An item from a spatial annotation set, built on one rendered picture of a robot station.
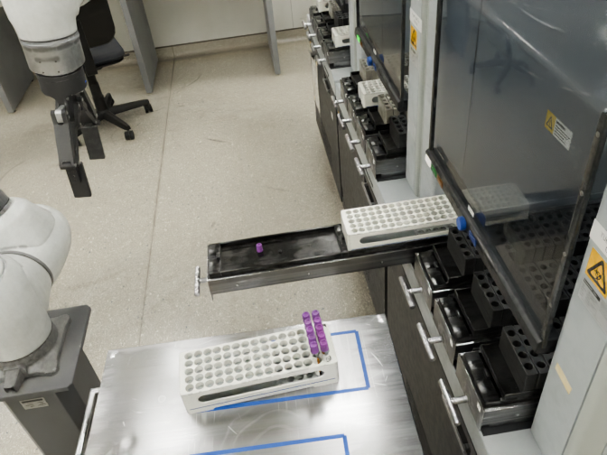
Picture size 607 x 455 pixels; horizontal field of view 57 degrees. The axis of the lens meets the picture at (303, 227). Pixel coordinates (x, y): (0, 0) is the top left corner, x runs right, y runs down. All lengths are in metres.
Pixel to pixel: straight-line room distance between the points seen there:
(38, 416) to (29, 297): 0.35
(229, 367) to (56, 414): 0.62
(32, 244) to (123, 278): 1.27
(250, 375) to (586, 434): 0.57
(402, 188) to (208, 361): 0.86
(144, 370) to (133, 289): 1.44
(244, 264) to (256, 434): 0.47
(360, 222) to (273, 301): 1.09
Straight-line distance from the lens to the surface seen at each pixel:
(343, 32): 2.48
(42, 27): 0.99
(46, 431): 1.67
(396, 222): 1.38
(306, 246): 1.41
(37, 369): 1.48
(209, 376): 1.11
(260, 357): 1.10
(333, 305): 2.35
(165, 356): 1.23
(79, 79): 1.04
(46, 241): 1.51
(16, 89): 4.76
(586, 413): 0.97
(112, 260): 2.84
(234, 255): 1.43
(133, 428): 1.15
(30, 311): 1.40
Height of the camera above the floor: 1.74
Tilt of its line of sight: 39 degrees down
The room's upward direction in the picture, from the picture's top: 7 degrees counter-clockwise
